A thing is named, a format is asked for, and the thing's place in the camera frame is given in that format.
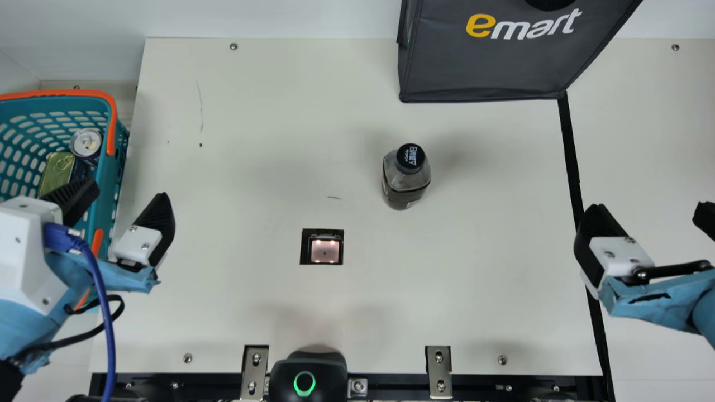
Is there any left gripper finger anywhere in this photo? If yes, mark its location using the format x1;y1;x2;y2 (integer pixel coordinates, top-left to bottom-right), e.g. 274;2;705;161
39;176;102;227
108;192;177;272

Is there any can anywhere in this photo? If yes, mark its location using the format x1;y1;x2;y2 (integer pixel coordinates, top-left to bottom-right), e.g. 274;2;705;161
69;128;104;165

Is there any dark coffee bottle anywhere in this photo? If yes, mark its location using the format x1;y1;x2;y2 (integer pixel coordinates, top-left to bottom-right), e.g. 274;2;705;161
382;143;432;211

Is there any teal shopping basket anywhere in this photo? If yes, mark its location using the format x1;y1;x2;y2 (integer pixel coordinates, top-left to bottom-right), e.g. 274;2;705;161
0;89;130;263

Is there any blue cable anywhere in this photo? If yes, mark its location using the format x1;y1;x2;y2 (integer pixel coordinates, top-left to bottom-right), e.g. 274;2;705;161
44;223;117;402

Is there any rectangular gold tin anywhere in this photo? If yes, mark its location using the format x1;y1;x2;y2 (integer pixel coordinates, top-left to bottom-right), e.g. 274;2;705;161
38;152;79;199

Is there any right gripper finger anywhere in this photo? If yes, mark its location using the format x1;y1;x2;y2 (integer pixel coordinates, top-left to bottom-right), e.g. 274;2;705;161
693;201;715;242
574;203;656;300

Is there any black device with green light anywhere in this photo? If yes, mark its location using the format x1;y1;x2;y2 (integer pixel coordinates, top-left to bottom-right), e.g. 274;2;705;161
269;351;349;402

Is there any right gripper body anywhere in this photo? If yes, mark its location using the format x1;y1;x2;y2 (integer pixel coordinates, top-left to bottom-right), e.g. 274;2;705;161
599;268;715;350

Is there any small square scanner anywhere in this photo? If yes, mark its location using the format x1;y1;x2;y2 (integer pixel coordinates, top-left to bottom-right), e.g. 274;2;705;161
300;228;345;266

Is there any dark grey bag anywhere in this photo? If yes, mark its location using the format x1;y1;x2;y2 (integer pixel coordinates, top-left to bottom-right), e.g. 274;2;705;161
397;0;643;103

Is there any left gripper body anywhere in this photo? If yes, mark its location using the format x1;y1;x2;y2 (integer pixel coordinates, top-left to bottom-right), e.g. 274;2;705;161
0;248;161;375

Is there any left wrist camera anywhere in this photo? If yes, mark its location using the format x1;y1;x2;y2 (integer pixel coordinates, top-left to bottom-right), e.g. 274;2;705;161
0;195;73;317

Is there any black strip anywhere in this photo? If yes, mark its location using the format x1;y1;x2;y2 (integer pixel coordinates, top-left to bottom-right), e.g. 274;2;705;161
557;92;615;402

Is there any black cable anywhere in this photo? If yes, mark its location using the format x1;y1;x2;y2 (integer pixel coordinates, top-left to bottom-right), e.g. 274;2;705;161
11;295;126;358

